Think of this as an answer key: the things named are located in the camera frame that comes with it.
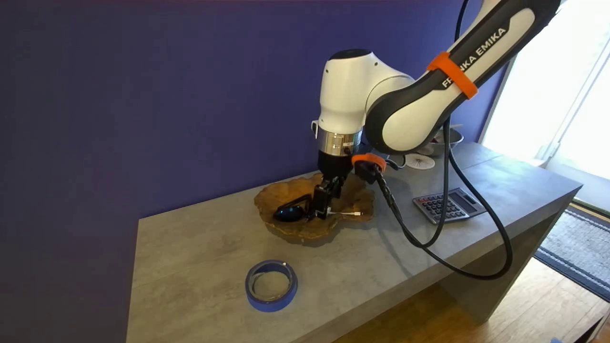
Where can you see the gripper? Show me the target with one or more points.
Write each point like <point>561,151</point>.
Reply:
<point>334,165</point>

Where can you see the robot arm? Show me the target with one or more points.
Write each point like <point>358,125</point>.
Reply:
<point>419,109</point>

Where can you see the brown wooden bowl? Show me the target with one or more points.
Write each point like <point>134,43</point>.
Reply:
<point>305,228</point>

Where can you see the black sunglasses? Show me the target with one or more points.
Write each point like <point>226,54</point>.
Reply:
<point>289,214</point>

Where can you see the white round coaster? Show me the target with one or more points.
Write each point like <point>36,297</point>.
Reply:
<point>420,162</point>

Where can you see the grey calculator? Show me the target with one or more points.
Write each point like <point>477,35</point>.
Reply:
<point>441,206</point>

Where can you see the blue tape roll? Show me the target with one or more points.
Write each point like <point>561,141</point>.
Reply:
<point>256,295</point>

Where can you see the metal bowl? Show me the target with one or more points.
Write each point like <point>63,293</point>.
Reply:
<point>455,138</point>

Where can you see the glass door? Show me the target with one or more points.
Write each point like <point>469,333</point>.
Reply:
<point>548,85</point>

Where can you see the grey door mat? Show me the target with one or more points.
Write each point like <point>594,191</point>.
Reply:
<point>579,247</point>

